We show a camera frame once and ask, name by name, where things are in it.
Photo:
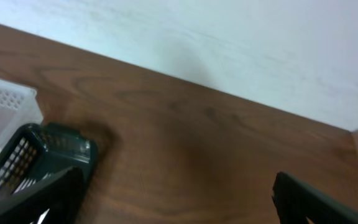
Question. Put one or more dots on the clear plastic mesh basket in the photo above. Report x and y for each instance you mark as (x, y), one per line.
(18, 106)

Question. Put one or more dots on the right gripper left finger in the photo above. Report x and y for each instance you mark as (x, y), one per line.
(59, 195)

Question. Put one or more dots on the black plastic mesh basket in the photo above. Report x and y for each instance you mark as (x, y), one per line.
(36, 152)

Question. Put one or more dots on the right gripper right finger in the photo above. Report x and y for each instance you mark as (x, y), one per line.
(297, 202)

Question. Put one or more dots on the white plastic fork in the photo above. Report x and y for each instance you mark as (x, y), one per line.
(41, 218)

